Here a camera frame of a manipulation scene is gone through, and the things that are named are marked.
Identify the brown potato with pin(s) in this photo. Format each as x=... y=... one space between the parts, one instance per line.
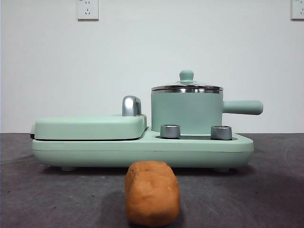
x=152 y=192

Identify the silver control knob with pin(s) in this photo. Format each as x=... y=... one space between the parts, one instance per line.
x=170 y=131
x=221 y=132

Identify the glass pot lid green knob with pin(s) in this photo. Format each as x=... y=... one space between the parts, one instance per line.
x=187 y=75

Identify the mint green breakfast machine base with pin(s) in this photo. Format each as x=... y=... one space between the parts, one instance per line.
x=142 y=154

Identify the white wall socket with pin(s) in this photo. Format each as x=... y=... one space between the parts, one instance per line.
x=87 y=10
x=298 y=9

